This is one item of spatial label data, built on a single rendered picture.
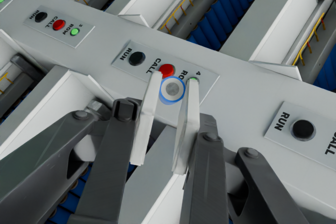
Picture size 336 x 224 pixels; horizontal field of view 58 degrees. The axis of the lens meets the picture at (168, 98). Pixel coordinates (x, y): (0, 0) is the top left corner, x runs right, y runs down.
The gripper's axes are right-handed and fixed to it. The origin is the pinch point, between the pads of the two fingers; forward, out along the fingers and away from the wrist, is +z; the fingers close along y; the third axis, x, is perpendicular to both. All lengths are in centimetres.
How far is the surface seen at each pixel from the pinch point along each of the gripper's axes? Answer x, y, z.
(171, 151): -7.4, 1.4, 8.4
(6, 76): -13.0, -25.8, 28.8
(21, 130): -12.2, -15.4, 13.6
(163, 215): -11.7, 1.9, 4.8
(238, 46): 2.1, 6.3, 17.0
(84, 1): 0.1, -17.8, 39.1
